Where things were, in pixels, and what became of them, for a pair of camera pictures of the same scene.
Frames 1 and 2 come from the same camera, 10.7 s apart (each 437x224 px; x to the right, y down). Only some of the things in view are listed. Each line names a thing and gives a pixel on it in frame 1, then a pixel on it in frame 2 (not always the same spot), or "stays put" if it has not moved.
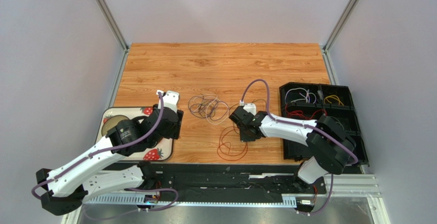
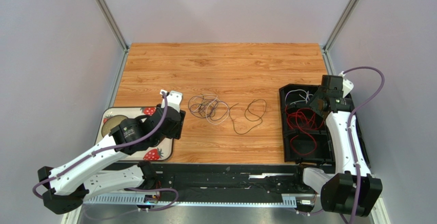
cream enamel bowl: (111, 122) stays put
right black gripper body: (237, 117) to (315, 102)
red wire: (219, 143) to (291, 143)
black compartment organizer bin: (306, 102) stays put
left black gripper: (172, 134) stays put
